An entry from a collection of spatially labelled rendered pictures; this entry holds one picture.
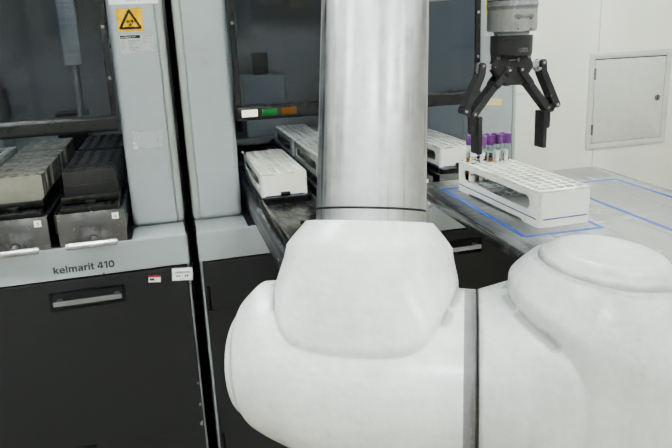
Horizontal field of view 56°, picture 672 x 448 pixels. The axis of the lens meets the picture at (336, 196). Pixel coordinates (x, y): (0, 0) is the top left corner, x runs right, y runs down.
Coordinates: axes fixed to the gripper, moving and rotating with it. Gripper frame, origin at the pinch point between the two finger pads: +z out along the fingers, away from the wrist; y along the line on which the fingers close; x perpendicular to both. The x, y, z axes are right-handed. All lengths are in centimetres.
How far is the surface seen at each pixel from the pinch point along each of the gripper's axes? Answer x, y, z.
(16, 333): 32, -97, 37
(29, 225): 32, -91, 14
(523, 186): -13.4, -5.0, 4.8
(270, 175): 23.8, -42.0, 6.6
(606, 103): 149, 140, 16
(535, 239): -22.8, -8.5, 10.9
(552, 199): -18.3, -2.6, 6.2
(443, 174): 30.7, 0.9, 12.2
